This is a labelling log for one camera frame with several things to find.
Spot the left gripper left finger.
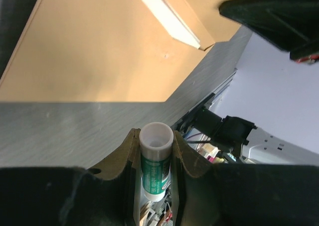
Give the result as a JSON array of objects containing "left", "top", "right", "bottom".
[{"left": 0, "top": 129, "right": 141, "bottom": 226}]

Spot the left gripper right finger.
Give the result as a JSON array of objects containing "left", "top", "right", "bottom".
[{"left": 171, "top": 131, "right": 319, "bottom": 226}]

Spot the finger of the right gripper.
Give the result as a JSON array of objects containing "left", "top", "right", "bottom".
[{"left": 219, "top": 0, "right": 319, "bottom": 59}]

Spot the green white glue stick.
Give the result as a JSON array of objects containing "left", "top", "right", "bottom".
[{"left": 139, "top": 122, "right": 174, "bottom": 202}]

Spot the beige letter paper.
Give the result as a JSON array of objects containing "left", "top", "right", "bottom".
[{"left": 141, "top": 0, "right": 200, "bottom": 49}]

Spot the orange paper envelope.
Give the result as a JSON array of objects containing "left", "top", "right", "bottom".
[{"left": 0, "top": 0, "right": 240, "bottom": 102}]

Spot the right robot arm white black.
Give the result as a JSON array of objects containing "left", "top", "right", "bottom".
[{"left": 194, "top": 0, "right": 319, "bottom": 166}]

